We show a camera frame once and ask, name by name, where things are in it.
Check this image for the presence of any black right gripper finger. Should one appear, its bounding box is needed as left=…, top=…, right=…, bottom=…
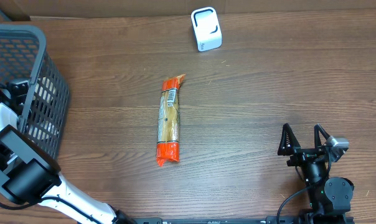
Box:
left=278, top=123, right=301, bottom=156
left=314, top=123, right=330, bottom=148

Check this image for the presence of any orange spaghetti pack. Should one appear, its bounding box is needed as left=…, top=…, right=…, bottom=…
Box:
left=156, top=74, right=185, bottom=167

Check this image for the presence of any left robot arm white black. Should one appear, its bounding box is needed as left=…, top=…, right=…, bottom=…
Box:
left=0, top=87, right=134, bottom=223

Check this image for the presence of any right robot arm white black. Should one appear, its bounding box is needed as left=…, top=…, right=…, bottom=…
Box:
left=275, top=123, right=354, bottom=223

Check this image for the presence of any white barcode scanner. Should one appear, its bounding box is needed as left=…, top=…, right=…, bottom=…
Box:
left=190, top=7, right=222, bottom=52

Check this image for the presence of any grey plastic mesh basket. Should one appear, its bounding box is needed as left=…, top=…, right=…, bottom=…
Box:
left=0, top=24, right=70, bottom=158

